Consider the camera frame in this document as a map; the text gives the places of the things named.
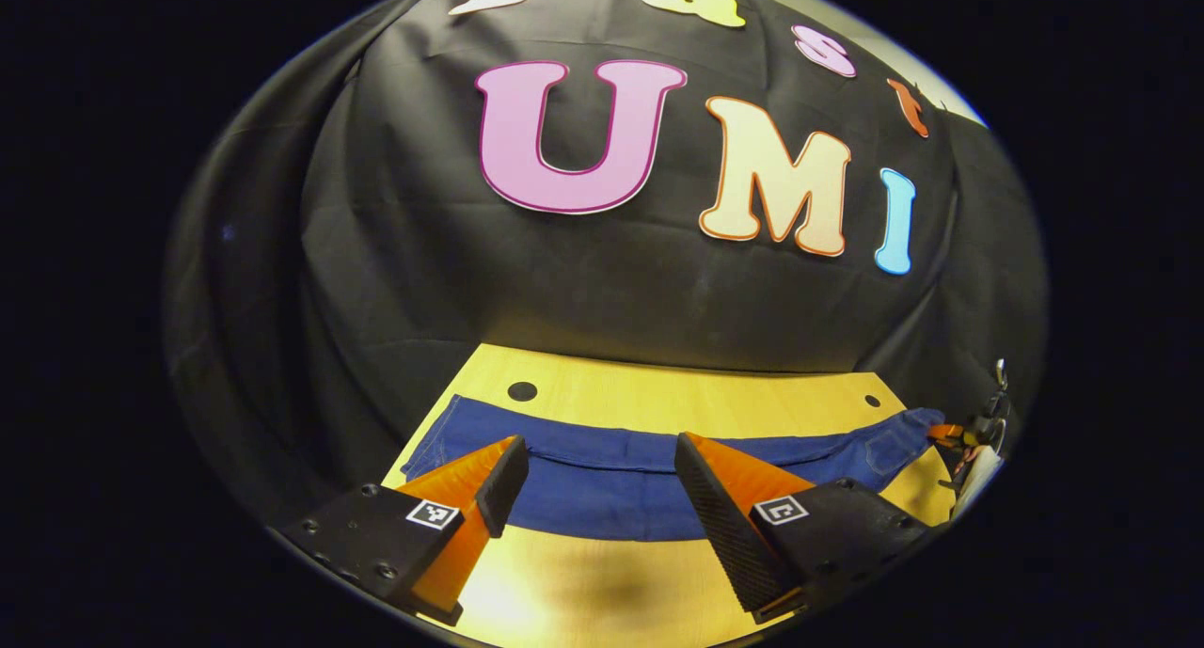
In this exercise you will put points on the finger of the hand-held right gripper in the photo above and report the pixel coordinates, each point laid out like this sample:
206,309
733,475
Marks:
948,433

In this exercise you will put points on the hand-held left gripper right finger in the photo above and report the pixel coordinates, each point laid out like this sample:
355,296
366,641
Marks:
720,526

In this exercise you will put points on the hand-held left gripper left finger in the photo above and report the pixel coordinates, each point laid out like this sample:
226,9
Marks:
503,488

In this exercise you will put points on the blue denim jeans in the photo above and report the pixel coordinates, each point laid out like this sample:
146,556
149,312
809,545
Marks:
602,497

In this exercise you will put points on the black backdrop cloth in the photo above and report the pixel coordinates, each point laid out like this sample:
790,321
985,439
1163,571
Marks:
423,281

